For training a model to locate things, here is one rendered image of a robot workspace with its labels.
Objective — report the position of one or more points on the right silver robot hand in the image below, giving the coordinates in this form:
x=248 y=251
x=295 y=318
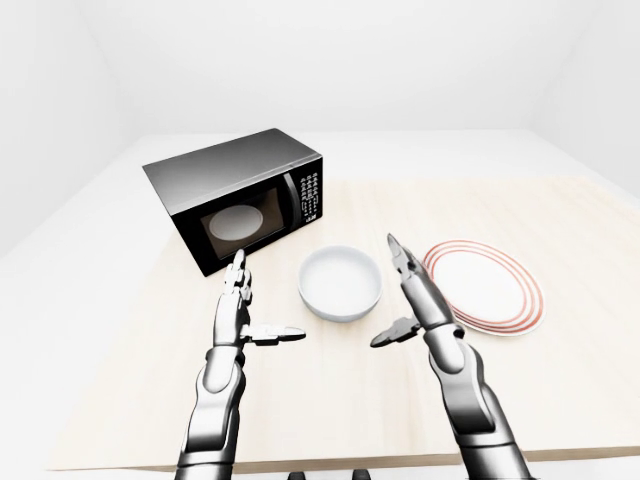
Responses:
x=425 y=300

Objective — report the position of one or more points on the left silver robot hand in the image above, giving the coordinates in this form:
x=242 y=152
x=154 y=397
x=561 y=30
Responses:
x=230 y=312

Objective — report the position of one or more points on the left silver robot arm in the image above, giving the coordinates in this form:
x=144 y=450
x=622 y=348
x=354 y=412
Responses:
x=212 y=415

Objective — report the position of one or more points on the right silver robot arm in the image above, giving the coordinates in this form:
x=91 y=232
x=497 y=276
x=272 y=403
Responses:
x=475 y=400

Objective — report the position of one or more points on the white plate with red rings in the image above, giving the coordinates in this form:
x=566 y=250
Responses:
x=487 y=287

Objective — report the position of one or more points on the white bowl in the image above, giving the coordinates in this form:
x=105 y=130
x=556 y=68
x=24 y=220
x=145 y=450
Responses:
x=340 y=282

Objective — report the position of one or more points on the white microwave turntable plate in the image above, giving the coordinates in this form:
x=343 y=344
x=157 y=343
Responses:
x=236 y=224

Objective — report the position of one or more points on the black microwave oven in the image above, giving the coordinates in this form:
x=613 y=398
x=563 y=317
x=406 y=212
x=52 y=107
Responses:
x=240 y=200

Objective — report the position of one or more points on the small dark shape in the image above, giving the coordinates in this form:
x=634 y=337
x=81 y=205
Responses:
x=361 y=476
x=296 y=476

